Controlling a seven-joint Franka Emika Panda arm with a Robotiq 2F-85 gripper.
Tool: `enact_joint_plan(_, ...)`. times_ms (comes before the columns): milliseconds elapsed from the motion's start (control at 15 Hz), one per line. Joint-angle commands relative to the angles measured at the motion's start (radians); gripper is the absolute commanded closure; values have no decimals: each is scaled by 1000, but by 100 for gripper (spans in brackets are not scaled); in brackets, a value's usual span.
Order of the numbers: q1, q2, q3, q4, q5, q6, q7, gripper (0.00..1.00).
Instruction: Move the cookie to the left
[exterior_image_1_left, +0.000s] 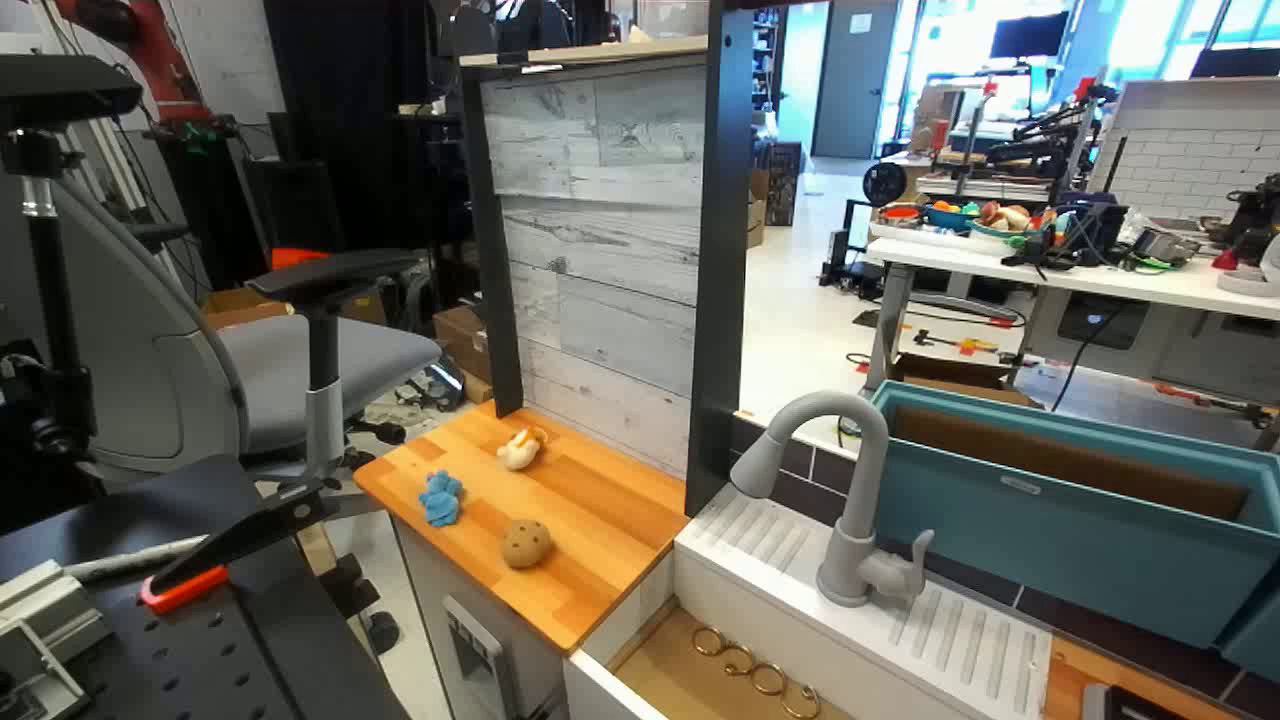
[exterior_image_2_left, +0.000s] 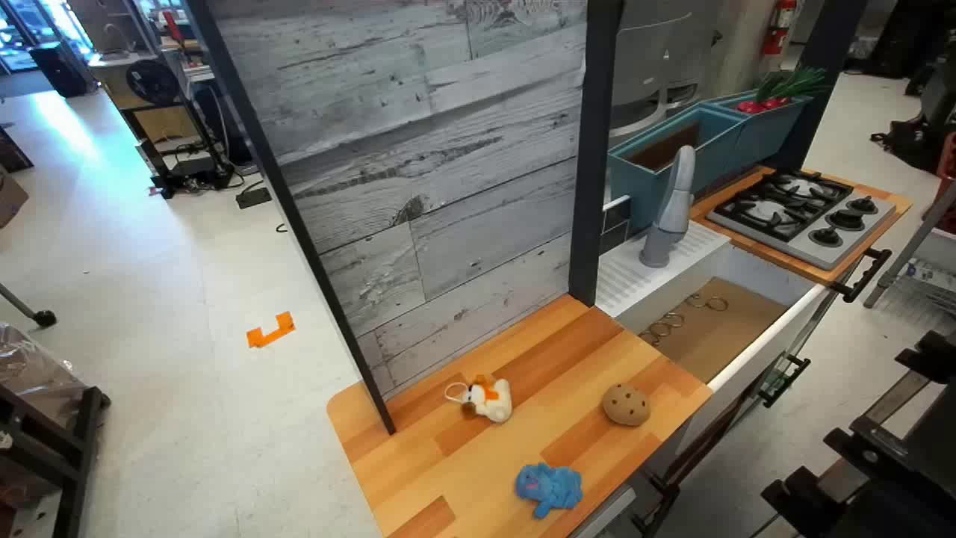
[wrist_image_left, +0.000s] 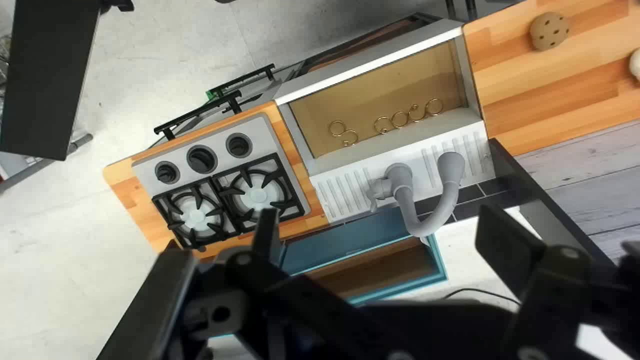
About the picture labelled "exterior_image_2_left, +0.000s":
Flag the black drawer handle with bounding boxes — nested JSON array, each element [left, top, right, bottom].
[[835, 245, 898, 305]]

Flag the grey metal leg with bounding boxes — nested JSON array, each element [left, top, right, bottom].
[[865, 180, 956, 311]]

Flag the red toy vegetables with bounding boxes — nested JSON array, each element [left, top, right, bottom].
[[736, 96, 792, 120]]

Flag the small black floor box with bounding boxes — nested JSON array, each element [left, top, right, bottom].
[[233, 183, 275, 211]]

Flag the white and orange plush toy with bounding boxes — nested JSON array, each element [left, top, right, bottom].
[[444, 374, 517, 428]]

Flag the green toy vegetable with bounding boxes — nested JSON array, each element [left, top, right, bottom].
[[756, 65, 836, 105]]

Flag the grey toy stove top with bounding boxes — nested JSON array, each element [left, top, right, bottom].
[[708, 166, 901, 272]]

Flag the black cabinet handle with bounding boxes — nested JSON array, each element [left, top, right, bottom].
[[756, 352, 812, 410]]

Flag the red fire extinguisher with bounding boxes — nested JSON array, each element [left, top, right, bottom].
[[760, 0, 801, 59]]

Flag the black metal stand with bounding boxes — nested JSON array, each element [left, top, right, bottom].
[[760, 325, 956, 538]]

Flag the blue plush toy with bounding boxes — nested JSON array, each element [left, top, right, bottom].
[[511, 459, 585, 523]]

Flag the orange floor tape marker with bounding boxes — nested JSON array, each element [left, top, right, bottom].
[[243, 311, 299, 352]]

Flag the black metal rack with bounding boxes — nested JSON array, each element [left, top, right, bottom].
[[0, 381, 113, 538]]

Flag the wide black frame post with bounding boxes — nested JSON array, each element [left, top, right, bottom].
[[775, 0, 874, 174]]

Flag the black equipment cart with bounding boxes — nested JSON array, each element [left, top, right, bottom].
[[116, 50, 246, 199]]

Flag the white open drawer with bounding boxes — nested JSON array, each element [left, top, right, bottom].
[[621, 241, 844, 402]]

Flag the wooden board under stove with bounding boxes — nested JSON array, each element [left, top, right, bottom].
[[691, 160, 914, 289]]

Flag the blue sink bin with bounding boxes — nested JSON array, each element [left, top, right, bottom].
[[606, 93, 815, 238]]

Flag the grey wood-look backdrop panel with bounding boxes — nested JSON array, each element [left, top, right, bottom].
[[210, 0, 593, 396]]

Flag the upright black frame post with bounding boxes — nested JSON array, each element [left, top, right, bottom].
[[565, 0, 627, 308]]

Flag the slanted black frame post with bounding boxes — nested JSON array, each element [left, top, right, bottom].
[[187, 0, 402, 437]]

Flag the brown chocolate chip cookie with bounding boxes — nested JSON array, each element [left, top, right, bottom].
[[597, 381, 654, 431]]

